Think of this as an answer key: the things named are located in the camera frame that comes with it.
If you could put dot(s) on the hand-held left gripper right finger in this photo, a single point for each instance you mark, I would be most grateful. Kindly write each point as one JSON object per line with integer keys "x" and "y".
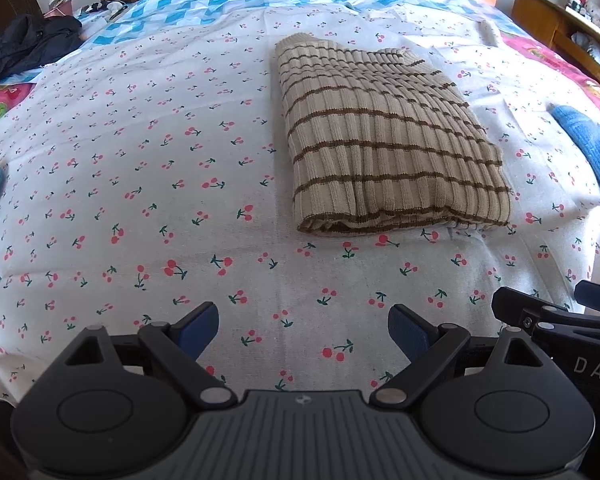
{"x": 405, "y": 330}

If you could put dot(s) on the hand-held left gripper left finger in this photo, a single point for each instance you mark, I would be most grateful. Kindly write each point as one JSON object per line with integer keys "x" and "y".
{"x": 202, "y": 327}

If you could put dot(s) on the beige brown striped knit sweater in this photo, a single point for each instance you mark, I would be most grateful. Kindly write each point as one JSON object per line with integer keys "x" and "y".
{"x": 380, "y": 135}

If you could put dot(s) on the blue knit garment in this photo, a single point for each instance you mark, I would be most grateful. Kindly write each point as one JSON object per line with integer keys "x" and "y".
{"x": 595, "y": 145}

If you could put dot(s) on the white cherry print bed sheet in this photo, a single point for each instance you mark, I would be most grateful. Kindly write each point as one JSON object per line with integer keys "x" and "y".
{"x": 130, "y": 160}

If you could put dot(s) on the white plastic bag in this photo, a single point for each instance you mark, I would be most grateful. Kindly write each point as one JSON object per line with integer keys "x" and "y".
{"x": 592, "y": 47}

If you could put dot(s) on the wooden shelf cabinet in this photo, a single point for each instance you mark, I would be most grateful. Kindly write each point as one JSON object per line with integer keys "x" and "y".
{"x": 535, "y": 15}

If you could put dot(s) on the red white plush toy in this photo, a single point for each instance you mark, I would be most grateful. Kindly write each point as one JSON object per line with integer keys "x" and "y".
{"x": 576, "y": 2}

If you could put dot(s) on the pink printed bed sheet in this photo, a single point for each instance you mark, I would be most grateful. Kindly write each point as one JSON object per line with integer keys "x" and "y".
{"x": 0, "y": 105}

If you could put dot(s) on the blue white patterned quilt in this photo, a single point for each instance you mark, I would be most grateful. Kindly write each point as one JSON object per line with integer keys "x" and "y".
{"x": 205, "y": 0}

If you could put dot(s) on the white round object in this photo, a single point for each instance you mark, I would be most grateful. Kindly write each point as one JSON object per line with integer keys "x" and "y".
{"x": 116, "y": 6}

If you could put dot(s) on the dark jacket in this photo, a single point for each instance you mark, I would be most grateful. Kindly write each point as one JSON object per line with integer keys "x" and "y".
{"x": 25, "y": 45}

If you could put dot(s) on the pink small basket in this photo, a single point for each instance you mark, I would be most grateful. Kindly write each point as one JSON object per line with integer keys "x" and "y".
{"x": 60, "y": 6}

